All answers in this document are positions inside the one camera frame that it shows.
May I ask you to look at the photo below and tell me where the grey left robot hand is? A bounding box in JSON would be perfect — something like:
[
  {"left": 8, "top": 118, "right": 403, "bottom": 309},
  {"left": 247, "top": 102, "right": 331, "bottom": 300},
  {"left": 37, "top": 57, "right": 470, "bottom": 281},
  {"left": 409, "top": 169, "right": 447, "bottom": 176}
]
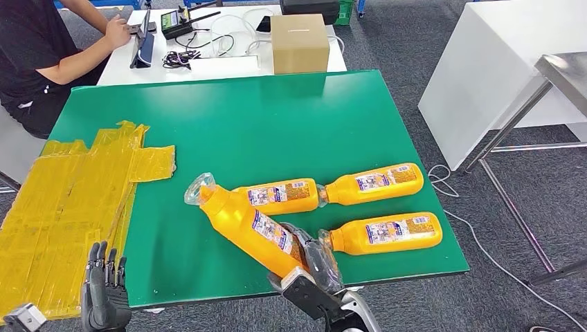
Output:
[{"left": 80, "top": 241, "right": 132, "bottom": 332}]

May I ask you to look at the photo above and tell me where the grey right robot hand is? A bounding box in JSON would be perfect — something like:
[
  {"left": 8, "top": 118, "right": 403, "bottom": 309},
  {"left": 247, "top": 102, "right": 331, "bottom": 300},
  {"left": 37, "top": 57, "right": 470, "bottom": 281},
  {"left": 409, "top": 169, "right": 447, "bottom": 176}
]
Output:
[{"left": 280, "top": 222, "right": 345, "bottom": 295}]

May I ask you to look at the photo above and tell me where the orange detergent bottle clear cap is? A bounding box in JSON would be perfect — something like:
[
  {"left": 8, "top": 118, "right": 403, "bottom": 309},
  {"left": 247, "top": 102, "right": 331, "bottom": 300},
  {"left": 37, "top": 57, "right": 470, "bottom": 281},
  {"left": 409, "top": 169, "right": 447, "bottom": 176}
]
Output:
[
  {"left": 317, "top": 211, "right": 444, "bottom": 257},
  {"left": 316, "top": 163, "right": 425, "bottom": 207},
  {"left": 231, "top": 178, "right": 320, "bottom": 216},
  {"left": 183, "top": 172, "right": 309, "bottom": 279}
]

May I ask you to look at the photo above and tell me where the yellow taped flattened cardboard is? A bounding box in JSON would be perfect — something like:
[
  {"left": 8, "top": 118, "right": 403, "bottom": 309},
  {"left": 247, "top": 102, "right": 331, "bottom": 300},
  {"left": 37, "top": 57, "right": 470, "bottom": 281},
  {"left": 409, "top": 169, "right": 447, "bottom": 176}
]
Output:
[{"left": 0, "top": 120, "right": 177, "bottom": 322}]

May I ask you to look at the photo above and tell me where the white flat box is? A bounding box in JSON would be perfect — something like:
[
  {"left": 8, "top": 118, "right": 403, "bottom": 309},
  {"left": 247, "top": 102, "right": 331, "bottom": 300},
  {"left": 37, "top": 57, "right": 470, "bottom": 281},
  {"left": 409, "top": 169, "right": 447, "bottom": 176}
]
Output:
[{"left": 188, "top": 55, "right": 261, "bottom": 80}]

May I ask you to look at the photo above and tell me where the brown cardboard box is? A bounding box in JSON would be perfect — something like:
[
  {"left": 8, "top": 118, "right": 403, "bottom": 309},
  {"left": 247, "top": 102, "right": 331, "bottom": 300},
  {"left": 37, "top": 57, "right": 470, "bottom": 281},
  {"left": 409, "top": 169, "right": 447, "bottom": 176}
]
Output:
[{"left": 270, "top": 13, "right": 331, "bottom": 75}]

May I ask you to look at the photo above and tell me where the green plastic crate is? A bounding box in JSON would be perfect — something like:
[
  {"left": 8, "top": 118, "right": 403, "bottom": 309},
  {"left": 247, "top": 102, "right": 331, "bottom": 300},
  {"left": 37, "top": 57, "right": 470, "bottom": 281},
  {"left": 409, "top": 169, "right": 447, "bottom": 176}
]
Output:
[{"left": 334, "top": 0, "right": 355, "bottom": 26}]

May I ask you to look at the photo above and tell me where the white cabinet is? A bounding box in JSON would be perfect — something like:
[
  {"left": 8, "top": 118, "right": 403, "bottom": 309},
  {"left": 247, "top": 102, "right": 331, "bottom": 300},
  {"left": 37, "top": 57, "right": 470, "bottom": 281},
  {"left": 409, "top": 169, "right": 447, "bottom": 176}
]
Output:
[{"left": 418, "top": 0, "right": 587, "bottom": 172}]

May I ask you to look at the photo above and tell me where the black carrying case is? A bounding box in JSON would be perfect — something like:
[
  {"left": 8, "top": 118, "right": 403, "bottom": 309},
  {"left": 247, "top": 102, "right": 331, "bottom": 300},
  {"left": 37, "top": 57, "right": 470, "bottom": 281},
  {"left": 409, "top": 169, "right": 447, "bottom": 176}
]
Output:
[{"left": 280, "top": 0, "right": 341, "bottom": 26}]

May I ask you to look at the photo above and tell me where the tablet in dark case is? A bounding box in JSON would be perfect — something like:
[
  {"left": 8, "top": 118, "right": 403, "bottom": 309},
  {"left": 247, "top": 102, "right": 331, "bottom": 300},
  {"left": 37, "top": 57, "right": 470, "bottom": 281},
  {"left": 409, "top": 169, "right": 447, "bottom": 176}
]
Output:
[{"left": 129, "top": 9, "right": 156, "bottom": 70}]

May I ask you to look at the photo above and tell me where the person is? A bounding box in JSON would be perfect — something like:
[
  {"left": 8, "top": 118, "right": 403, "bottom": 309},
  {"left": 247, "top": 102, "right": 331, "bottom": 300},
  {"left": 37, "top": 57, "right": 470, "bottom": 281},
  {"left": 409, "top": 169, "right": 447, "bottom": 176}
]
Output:
[{"left": 0, "top": 0, "right": 133, "bottom": 140}]

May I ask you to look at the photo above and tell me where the person's right hand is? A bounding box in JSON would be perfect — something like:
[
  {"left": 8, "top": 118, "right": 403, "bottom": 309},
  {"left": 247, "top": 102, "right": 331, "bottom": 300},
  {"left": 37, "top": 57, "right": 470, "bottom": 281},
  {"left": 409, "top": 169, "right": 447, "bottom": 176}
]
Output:
[{"left": 104, "top": 15, "right": 133, "bottom": 50}]

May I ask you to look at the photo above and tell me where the black remote controller with antennas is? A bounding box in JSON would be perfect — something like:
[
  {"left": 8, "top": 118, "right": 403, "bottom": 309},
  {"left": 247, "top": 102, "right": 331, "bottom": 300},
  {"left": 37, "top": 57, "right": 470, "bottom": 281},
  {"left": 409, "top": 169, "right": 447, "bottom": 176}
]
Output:
[{"left": 160, "top": 5, "right": 222, "bottom": 42}]

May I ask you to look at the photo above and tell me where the dark handheld phone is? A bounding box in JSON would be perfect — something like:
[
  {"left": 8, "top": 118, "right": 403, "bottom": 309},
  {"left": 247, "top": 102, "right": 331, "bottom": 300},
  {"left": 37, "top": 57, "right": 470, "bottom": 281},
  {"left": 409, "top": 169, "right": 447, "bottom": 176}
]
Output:
[{"left": 127, "top": 21, "right": 158, "bottom": 35}]

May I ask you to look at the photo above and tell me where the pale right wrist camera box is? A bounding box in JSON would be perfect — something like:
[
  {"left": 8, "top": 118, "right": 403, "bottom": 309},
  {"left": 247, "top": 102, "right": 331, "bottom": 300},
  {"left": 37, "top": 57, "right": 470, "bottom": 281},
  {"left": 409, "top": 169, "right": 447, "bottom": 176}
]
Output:
[{"left": 269, "top": 267, "right": 352, "bottom": 322}]

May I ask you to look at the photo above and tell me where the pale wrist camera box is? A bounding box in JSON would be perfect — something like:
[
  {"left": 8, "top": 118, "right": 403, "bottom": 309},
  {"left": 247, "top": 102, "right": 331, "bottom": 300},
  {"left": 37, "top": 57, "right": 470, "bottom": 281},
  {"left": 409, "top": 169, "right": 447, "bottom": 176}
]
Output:
[
  {"left": 2, "top": 302, "right": 48, "bottom": 332},
  {"left": 269, "top": 267, "right": 352, "bottom": 322}
]

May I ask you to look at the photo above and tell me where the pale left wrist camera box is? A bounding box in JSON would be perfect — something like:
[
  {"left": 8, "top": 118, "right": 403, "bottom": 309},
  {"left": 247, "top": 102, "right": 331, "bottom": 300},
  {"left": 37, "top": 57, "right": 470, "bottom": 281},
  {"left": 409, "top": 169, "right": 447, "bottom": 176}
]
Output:
[{"left": 2, "top": 302, "right": 48, "bottom": 332}]

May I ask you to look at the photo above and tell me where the white floor cable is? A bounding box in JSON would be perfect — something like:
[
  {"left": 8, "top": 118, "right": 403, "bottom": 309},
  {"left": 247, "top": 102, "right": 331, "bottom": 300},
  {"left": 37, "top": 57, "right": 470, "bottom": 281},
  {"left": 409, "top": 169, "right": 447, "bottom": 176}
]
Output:
[{"left": 427, "top": 164, "right": 587, "bottom": 331}]

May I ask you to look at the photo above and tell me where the white desk cable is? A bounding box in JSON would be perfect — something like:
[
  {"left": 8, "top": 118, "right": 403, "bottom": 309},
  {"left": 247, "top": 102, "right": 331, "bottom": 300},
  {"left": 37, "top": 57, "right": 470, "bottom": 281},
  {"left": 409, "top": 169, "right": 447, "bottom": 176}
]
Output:
[{"left": 208, "top": 6, "right": 276, "bottom": 58}]

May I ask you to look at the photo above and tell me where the black looped desk cable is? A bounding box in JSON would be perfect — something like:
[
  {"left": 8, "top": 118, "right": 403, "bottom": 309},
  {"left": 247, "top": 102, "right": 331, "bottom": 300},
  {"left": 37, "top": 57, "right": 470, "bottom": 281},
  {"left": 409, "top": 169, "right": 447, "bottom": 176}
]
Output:
[{"left": 174, "top": 30, "right": 235, "bottom": 58}]

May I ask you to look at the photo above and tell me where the black cable bundle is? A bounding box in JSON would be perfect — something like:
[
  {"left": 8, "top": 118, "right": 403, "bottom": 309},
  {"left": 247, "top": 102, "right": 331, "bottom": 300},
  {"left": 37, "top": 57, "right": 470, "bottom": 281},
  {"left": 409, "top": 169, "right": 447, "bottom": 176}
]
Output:
[{"left": 161, "top": 49, "right": 203, "bottom": 71}]

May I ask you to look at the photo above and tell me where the steel frame table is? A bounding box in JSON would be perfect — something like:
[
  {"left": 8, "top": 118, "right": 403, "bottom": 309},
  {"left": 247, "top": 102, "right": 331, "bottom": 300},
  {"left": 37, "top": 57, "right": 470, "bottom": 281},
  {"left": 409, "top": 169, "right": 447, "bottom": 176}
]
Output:
[{"left": 464, "top": 53, "right": 587, "bottom": 287}]

